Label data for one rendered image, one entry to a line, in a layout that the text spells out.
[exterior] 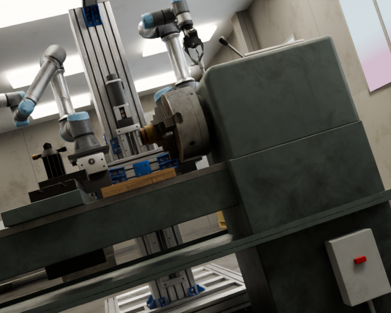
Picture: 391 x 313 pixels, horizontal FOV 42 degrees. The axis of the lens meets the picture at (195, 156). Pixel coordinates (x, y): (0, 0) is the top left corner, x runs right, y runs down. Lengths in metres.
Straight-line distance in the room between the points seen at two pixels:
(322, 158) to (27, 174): 10.18
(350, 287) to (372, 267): 0.12
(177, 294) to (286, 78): 1.44
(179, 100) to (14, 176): 9.98
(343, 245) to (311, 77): 0.70
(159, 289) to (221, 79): 1.38
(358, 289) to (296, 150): 0.59
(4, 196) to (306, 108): 10.26
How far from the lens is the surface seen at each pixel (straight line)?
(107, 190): 2.02
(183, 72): 2.92
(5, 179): 11.99
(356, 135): 2.23
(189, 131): 2.10
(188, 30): 2.43
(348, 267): 2.11
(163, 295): 2.99
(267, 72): 2.15
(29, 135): 12.04
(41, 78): 2.85
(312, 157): 2.14
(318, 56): 2.24
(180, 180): 2.05
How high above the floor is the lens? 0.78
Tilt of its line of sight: 4 degrees up
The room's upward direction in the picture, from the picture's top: 17 degrees counter-clockwise
